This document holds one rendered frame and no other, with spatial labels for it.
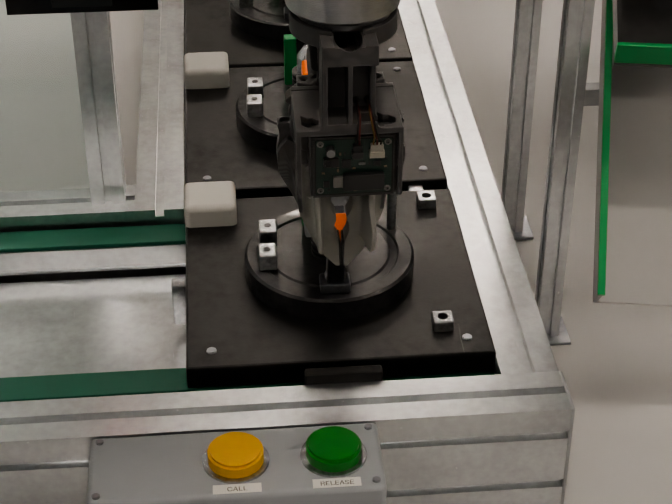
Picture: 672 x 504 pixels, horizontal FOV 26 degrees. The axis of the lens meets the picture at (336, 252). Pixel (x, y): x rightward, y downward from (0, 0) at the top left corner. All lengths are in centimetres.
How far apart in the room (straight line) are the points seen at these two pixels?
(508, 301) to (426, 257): 8
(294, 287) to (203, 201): 15
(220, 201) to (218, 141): 14
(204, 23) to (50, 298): 45
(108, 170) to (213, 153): 12
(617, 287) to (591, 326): 19
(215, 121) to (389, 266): 32
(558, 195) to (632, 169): 8
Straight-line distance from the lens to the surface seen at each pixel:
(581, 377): 130
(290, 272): 118
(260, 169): 135
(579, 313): 137
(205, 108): 146
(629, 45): 106
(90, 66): 127
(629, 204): 118
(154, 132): 144
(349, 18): 92
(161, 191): 136
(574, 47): 118
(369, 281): 117
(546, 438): 112
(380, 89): 99
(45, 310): 129
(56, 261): 132
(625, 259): 117
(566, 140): 122
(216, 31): 161
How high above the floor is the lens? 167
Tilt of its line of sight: 35 degrees down
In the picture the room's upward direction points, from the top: straight up
